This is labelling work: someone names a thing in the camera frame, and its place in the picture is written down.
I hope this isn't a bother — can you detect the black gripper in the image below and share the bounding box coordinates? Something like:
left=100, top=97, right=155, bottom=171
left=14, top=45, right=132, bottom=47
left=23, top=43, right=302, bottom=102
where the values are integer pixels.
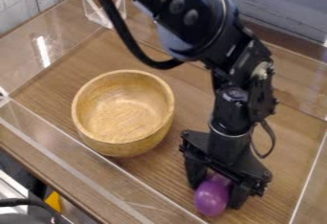
left=180, top=128, right=272, bottom=210

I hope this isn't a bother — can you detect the purple toy eggplant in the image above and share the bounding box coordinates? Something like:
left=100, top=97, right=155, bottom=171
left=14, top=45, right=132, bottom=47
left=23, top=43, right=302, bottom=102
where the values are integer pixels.
left=194, top=174, right=231, bottom=217

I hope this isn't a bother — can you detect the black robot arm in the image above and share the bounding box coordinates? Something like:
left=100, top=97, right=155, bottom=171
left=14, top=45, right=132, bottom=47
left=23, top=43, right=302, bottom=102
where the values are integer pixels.
left=99, top=0, right=279, bottom=210

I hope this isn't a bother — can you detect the brown wooden bowl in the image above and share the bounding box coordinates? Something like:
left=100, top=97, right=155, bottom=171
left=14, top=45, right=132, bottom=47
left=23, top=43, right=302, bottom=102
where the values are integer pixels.
left=72, top=70, right=175, bottom=157

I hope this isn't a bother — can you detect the yellow black device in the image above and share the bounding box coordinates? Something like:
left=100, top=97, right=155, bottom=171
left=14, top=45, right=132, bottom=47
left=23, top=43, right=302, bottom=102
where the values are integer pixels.
left=27, top=190, right=75, bottom=224

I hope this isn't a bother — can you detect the clear acrylic tray wall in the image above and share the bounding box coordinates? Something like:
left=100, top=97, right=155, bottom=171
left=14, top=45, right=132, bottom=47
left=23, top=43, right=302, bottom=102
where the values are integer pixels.
left=0, top=0, right=327, bottom=224

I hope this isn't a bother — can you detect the black cable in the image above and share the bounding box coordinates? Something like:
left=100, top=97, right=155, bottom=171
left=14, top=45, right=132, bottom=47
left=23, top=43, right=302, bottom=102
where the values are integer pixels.
left=0, top=198, right=63, bottom=224

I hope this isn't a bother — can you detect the clear acrylic corner bracket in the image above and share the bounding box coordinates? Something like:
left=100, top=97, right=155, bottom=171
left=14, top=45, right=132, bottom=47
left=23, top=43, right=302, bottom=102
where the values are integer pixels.
left=82, top=0, right=127, bottom=29

